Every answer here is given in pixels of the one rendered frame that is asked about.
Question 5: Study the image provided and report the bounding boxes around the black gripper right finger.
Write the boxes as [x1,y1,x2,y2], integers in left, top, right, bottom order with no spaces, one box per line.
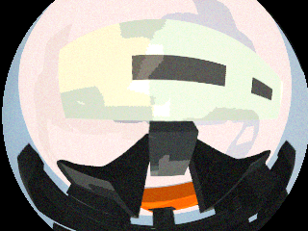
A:
[188,139,270,213]

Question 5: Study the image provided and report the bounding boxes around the black two-prong plug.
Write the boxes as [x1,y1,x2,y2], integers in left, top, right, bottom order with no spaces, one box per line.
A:
[149,120,199,177]

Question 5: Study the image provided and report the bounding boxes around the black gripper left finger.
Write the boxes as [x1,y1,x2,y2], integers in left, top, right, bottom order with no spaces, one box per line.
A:
[57,134,149,218]

